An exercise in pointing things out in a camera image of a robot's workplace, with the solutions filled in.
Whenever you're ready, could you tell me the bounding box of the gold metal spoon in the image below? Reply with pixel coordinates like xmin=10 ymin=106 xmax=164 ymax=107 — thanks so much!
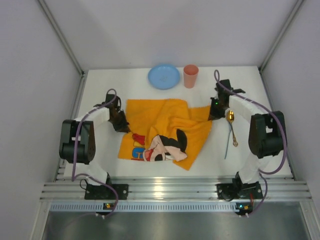
xmin=225 ymin=110 xmax=238 ymax=147

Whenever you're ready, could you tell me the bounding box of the blue plastic fork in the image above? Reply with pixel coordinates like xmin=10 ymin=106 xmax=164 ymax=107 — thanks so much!
xmin=224 ymin=123 xmax=232 ymax=160

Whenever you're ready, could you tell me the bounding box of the orange Mickey Mouse placemat cloth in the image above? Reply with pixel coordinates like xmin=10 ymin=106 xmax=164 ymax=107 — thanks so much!
xmin=118 ymin=99 xmax=212 ymax=171

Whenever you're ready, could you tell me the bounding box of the pink plastic cup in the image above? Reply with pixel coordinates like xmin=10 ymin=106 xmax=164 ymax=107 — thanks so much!
xmin=183 ymin=64 xmax=199 ymax=89

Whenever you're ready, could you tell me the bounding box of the blue plastic plate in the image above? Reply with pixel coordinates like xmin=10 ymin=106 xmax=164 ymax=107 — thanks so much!
xmin=147 ymin=64 xmax=181 ymax=90

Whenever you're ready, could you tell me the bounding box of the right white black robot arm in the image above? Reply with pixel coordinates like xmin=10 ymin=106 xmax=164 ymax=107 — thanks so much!
xmin=208 ymin=79 xmax=287 ymax=184

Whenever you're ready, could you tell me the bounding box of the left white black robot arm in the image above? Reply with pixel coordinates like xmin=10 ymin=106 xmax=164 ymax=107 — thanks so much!
xmin=59 ymin=88 xmax=130 ymax=186

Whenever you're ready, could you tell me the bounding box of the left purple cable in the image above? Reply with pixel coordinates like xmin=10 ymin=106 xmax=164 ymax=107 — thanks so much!
xmin=71 ymin=87 xmax=120 ymax=218

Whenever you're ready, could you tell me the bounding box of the purple cable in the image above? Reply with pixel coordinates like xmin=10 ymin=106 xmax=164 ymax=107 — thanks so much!
xmin=71 ymin=87 xmax=120 ymax=218
xmin=213 ymin=69 xmax=288 ymax=217

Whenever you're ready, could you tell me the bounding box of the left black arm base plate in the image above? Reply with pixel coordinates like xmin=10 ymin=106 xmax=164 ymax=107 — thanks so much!
xmin=84 ymin=184 xmax=129 ymax=200

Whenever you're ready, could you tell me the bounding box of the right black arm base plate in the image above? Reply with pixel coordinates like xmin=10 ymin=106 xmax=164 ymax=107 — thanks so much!
xmin=216 ymin=182 xmax=263 ymax=202

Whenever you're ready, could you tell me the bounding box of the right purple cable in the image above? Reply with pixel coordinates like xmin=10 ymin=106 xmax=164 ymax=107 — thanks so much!
xmin=213 ymin=69 xmax=288 ymax=217

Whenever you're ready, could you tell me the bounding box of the aluminium mounting rail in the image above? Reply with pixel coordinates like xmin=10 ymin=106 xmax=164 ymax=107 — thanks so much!
xmin=40 ymin=177 xmax=312 ymax=202

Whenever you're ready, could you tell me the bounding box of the white slotted cable duct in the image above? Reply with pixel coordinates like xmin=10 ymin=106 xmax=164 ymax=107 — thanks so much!
xmin=50 ymin=201 xmax=252 ymax=213

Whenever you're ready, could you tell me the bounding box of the left aluminium frame post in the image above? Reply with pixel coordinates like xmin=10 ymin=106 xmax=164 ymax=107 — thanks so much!
xmin=36 ymin=0 xmax=85 ymax=76

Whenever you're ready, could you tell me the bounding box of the aluminium frame post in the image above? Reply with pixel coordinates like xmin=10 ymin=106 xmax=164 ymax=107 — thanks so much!
xmin=258 ymin=0 xmax=306 ymax=74
xmin=36 ymin=0 xmax=85 ymax=76

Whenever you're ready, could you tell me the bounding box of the right aluminium frame post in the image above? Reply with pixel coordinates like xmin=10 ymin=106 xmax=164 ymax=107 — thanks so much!
xmin=258 ymin=0 xmax=306 ymax=74

